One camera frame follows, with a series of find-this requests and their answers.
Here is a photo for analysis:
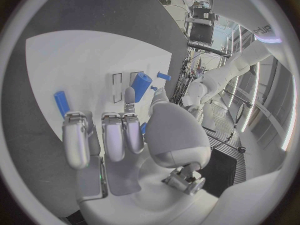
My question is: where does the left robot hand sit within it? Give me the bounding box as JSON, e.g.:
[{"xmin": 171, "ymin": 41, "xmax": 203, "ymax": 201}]
[{"xmin": 186, "ymin": 105, "xmax": 205, "ymax": 126}]

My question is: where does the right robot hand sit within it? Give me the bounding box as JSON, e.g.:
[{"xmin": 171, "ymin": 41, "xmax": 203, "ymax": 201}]
[{"xmin": 61, "ymin": 86, "xmax": 220, "ymax": 225}]

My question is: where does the white task board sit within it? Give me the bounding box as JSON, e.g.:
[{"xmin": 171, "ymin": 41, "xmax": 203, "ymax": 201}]
[{"xmin": 25, "ymin": 29, "xmax": 174, "ymax": 156}]

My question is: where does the blue thick cylinder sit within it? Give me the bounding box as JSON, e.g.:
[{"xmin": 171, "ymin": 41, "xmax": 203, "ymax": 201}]
[{"xmin": 130, "ymin": 71, "xmax": 154, "ymax": 104}]

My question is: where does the dark equipment rack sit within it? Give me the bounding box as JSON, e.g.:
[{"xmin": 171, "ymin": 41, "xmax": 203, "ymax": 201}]
[{"xmin": 184, "ymin": 5, "xmax": 217, "ymax": 47}]

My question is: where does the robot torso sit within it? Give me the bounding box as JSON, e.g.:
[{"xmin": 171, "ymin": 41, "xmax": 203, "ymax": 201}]
[{"xmin": 205, "ymin": 0, "xmax": 297, "ymax": 76}]

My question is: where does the blue long cylinder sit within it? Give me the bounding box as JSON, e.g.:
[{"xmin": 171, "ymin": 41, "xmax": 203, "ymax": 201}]
[{"xmin": 53, "ymin": 90, "xmax": 72, "ymax": 120}]

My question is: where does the black cable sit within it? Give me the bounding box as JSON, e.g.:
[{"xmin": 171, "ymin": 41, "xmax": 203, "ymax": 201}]
[{"xmin": 209, "ymin": 89, "xmax": 255, "ymax": 152}]

